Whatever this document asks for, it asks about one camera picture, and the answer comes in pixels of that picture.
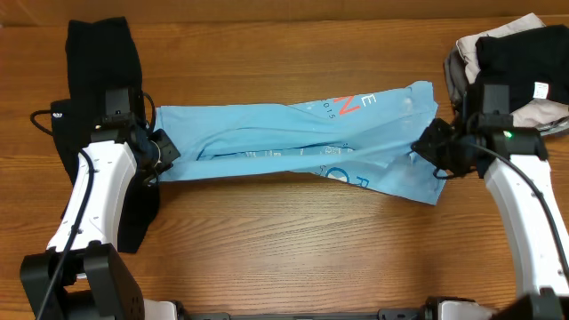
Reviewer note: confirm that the black garment with logo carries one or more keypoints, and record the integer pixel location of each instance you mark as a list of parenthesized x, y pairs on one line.
[(100, 56)]

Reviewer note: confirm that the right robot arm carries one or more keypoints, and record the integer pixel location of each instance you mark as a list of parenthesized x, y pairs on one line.
[(513, 162)]

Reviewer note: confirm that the grey folded garment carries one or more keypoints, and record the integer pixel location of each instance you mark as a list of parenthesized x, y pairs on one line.
[(453, 75)]

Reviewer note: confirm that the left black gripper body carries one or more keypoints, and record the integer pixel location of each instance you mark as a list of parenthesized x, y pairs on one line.
[(163, 151)]

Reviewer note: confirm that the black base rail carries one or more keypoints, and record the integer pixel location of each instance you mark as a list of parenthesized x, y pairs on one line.
[(302, 316)]

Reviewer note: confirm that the black folded garment on pile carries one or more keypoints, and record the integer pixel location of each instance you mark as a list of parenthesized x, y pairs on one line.
[(524, 59)]

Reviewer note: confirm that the beige folded garment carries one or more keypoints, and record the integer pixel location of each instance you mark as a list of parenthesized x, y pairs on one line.
[(467, 45)]

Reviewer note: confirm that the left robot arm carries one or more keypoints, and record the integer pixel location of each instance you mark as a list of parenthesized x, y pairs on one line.
[(81, 275)]

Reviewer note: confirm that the light blue printed t-shirt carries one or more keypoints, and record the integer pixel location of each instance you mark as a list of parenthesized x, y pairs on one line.
[(363, 140)]

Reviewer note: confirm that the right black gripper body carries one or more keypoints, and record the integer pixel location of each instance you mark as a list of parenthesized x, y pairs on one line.
[(445, 156)]

